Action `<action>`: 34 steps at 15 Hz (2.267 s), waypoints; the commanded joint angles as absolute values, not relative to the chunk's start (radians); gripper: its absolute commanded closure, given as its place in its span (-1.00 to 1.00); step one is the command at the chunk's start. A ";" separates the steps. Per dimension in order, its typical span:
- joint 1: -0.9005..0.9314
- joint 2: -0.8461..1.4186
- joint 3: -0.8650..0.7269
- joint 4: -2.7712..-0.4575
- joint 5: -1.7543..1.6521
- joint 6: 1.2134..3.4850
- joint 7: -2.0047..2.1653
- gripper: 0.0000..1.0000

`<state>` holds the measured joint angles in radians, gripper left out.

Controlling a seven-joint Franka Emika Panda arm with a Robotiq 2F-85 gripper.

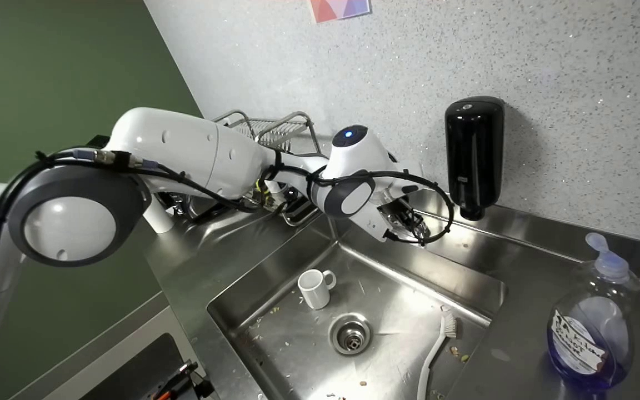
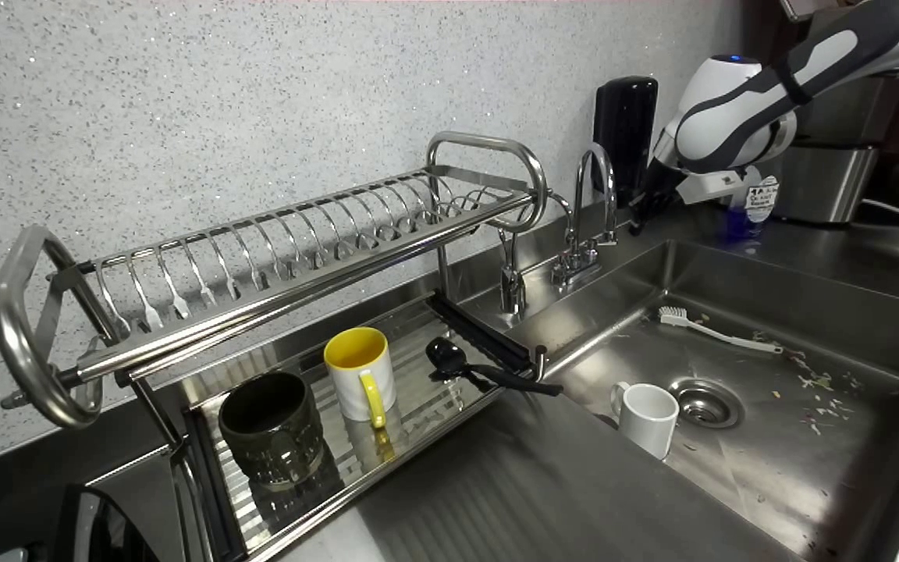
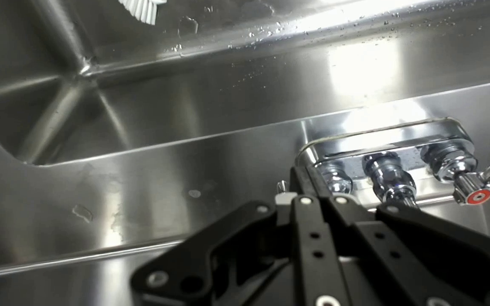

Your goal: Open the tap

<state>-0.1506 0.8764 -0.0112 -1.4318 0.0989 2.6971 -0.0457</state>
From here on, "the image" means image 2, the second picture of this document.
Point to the stainless steel sink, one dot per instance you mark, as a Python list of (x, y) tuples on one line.
[(769, 437)]

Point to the black ladle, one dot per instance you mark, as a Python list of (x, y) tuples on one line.
[(449, 361)]

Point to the white mug with yellow inside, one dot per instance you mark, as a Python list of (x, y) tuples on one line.
[(356, 375)]

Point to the white dish brush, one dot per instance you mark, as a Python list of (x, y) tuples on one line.
[(719, 334)]

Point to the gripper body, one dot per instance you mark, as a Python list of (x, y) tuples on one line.
[(662, 183)]

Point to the dark green mug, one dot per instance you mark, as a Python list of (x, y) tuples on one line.
[(274, 437)]

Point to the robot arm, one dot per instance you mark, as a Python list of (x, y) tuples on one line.
[(730, 109)]

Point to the small chrome tap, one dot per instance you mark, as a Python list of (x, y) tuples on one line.
[(512, 293)]

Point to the tall chrome gooseneck tap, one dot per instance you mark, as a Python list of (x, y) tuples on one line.
[(579, 257)]

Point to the blue liquid bottle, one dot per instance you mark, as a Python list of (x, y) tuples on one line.
[(754, 207)]

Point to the stainless steel dish rack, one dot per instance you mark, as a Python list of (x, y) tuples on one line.
[(278, 257)]

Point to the black wall soap dispenser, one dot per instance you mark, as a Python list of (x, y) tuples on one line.
[(625, 129)]

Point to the stainless steel coffee machine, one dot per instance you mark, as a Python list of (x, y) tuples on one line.
[(828, 176)]

